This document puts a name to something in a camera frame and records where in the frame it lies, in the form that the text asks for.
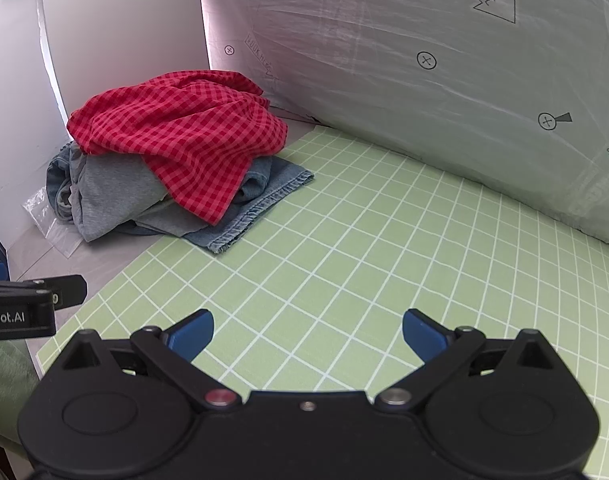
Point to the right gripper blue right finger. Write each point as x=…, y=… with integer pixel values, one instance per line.
x=444, y=353

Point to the grey t-shirt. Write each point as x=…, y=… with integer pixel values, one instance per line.
x=100, y=194

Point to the blue denim garment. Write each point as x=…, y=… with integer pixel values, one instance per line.
x=268, y=181

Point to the white fabric side panel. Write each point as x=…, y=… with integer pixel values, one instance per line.
x=97, y=45

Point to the red checkered cloth garment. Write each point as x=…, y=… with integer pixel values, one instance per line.
x=197, y=130

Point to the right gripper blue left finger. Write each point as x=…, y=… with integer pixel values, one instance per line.
x=169, y=354

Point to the clear plastic zip bag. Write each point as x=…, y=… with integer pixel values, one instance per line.
x=62, y=236

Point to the grey carrot print storage bag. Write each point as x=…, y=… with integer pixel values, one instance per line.
x=510, y=93

